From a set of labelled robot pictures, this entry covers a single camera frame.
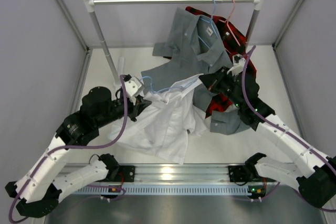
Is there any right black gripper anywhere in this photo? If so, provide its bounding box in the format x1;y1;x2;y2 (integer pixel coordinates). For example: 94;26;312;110
199;66;244;109

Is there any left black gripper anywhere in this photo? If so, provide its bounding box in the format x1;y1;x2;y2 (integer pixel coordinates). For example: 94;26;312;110
95;94;151;128

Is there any light blue hanger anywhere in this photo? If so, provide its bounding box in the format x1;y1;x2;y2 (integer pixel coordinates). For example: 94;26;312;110
140;75;200;94

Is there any white shirt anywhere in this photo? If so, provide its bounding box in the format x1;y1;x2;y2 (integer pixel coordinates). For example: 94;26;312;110
117;75;207;164

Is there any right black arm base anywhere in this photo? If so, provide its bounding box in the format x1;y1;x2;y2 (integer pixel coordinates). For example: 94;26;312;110
228;165;275;200

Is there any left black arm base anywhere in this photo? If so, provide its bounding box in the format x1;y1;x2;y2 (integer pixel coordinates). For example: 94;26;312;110
114;165;135;183

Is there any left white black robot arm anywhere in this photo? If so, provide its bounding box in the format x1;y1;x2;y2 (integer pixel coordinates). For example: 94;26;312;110
5;87;151;219

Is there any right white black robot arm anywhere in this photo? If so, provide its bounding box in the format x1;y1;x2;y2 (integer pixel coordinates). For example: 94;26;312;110
199;67;335;208

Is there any red black plaid shirt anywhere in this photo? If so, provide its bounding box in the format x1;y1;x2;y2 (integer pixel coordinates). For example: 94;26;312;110
184;6;259;119

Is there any grey button-up shirt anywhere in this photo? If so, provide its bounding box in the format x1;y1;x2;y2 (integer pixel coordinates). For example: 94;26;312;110
141;6;249;135

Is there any blue hanger holding grey shirt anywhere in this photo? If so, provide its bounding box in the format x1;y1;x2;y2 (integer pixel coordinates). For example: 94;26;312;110
200;0;219;38

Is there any white metal clothes rack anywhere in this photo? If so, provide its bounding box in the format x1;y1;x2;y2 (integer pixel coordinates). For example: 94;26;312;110
82;0;265;87

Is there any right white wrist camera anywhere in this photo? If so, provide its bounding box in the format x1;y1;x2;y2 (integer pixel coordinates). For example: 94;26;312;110
227;55;246;76

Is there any pink wire hanger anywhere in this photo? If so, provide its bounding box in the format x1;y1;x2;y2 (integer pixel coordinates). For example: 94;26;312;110
218;0;241;55

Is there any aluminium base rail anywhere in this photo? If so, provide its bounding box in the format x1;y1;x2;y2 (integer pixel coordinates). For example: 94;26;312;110
65;163;329;183

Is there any slotted grey cable duct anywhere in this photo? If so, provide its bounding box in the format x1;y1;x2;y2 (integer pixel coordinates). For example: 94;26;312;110
70;184;253;195

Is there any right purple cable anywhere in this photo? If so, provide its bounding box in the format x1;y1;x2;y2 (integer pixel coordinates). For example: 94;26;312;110
235;45;336;212

